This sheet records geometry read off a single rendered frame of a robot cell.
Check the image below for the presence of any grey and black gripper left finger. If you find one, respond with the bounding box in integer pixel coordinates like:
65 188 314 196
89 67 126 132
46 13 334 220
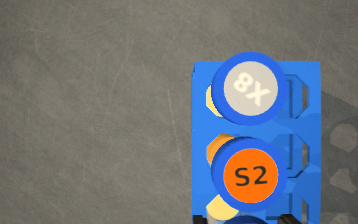
193 215 208 224

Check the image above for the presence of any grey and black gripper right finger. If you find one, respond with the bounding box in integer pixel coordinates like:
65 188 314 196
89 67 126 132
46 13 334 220
277 214 302 224

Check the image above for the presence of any blue tube rack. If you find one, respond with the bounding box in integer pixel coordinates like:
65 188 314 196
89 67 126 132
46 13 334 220
192 61 321 224

